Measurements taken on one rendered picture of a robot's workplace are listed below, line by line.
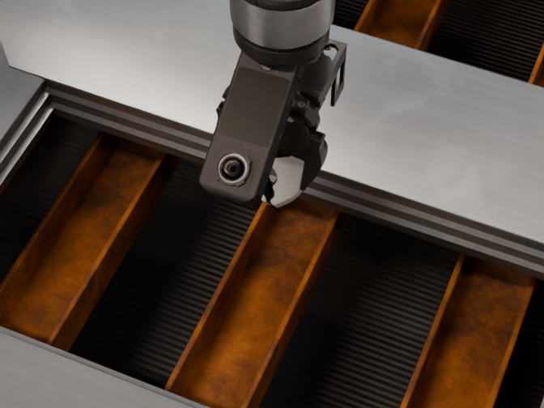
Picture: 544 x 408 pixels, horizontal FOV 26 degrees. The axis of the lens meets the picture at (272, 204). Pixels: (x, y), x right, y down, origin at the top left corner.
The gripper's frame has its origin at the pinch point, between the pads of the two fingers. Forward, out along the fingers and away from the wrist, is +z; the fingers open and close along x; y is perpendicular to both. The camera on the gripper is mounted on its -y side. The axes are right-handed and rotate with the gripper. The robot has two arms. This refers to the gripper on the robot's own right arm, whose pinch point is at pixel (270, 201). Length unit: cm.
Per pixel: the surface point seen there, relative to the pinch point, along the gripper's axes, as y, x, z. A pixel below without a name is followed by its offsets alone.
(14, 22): 14.6, 34.6, 5.7
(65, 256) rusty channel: 0.2, 23.5, 22.6
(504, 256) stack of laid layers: 8.0, -19.6, 8.1
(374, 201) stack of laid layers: 8.4, -6.9, 7.0
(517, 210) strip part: 11.6, -19.4, 5.8
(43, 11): 17.0, 32.6, 5.7
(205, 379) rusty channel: -7.2, 4.0, 22.6
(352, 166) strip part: 10.6, -3.8, 5.8
